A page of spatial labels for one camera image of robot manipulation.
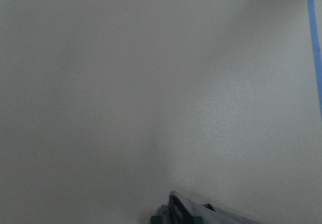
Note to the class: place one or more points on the dark brown t-shirt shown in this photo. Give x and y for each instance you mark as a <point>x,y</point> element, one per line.
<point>180,209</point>

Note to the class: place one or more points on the brown paper table cover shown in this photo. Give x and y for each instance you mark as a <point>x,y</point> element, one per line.
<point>109,105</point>

